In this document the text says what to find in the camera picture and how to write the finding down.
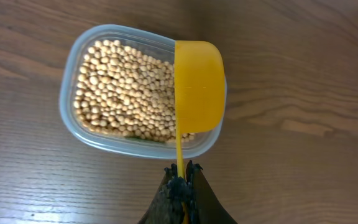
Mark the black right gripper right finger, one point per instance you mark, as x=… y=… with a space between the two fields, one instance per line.
x=204 y=206

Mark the clear container of soybeans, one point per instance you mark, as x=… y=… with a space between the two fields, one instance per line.
x=118 y=91

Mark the yellow measuring scoop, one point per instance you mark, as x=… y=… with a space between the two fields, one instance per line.
x=200 y=98

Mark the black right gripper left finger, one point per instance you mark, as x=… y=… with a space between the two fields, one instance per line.
x=167 y=205

